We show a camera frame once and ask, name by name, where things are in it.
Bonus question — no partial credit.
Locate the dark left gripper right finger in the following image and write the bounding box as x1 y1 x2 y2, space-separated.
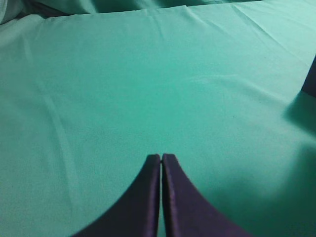
162 154 251 237

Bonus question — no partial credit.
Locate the dark purple block box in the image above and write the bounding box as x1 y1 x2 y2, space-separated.
301 57 316 97

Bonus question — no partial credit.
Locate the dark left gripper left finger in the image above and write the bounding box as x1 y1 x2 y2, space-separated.
74 154 160 237

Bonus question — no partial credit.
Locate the green table cloth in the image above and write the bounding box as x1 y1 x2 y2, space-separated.
0 0 316 237

